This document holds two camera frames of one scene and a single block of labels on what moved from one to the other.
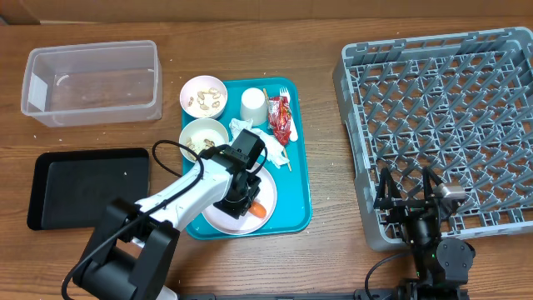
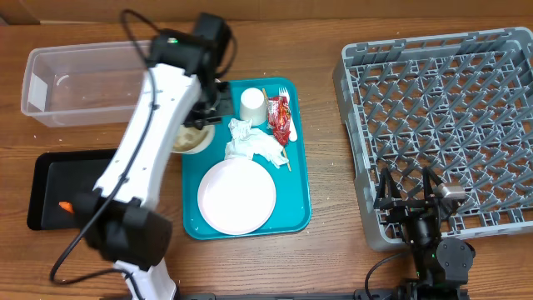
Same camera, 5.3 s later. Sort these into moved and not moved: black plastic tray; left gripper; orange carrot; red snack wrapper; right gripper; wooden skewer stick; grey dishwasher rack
Moved: orange carrot; left gripper
Not moved: black plastic tray; right gripper; grey dishwasher rack; red snack wrapper; wooden skewer stick
